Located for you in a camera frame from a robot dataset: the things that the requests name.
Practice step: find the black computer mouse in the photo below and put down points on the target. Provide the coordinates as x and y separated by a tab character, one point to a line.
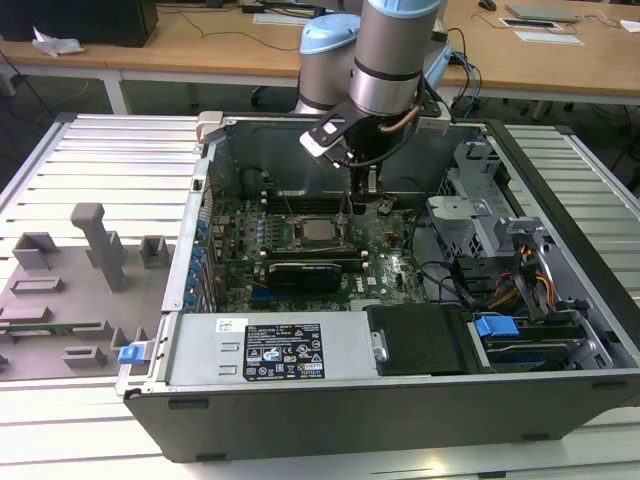
487	4

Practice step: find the green RAM stick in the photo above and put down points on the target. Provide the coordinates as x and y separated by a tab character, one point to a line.
75	327

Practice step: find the black office chair base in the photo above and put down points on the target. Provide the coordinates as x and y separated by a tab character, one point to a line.
260	95

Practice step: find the grey closed laptop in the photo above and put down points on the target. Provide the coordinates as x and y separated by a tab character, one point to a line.
545	12

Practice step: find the black plastic shroud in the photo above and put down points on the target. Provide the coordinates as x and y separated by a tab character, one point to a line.
425	340

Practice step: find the black RAM slot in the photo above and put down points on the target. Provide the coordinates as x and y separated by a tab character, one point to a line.
305	203
305	199
352	261
310	252
305	208
305	195

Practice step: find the crumpled white paper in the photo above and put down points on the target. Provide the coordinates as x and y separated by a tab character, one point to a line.
55	46

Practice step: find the CPU socket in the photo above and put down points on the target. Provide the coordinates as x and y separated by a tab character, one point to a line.
300	245

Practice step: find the silver square CPU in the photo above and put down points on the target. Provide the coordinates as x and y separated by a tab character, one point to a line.
316	230

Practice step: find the round coin battery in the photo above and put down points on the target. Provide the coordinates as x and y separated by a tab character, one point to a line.
385	209

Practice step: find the black graphics card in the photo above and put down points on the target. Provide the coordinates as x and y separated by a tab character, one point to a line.
305	274

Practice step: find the black power adapter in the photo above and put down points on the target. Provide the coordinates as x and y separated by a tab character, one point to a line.
252	8

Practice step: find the beige plastic clamp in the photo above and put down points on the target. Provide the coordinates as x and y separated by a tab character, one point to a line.
210	122

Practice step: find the green motherboard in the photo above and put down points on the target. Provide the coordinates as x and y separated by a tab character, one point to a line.
390	280

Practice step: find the black grey PC case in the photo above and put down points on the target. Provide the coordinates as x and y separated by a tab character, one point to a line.
350	425

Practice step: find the small silver latch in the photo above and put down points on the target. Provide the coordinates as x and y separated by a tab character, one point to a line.
380	345

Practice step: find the blue plastic clamp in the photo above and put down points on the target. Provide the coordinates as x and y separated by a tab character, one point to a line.
127	355

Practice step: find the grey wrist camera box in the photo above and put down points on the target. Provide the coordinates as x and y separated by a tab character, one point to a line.
434	125

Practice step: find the silver metal drive cage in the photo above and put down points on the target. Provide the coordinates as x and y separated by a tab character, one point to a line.
465	210

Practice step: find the black cylinder part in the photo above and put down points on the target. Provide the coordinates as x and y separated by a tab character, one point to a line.
250	182

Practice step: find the grey parts rack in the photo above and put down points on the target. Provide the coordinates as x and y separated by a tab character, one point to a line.
75	310

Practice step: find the small white object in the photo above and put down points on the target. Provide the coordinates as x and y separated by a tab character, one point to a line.
631	26

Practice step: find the silver power supply unit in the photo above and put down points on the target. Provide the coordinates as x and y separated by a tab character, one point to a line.
200	350

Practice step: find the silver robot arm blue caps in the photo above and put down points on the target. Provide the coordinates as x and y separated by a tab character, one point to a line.
385	60

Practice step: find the light wooden desk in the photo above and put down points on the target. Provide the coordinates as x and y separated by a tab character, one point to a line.
525	65
60	62

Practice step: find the blue expansion slot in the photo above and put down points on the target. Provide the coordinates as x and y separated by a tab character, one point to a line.
262	299

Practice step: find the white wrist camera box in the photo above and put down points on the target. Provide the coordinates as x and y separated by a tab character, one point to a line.
320	140

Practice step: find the black computer tower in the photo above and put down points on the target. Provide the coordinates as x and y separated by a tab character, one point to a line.
75	20

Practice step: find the hard disk in blue carrier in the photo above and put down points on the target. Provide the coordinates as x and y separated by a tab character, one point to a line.
495	327

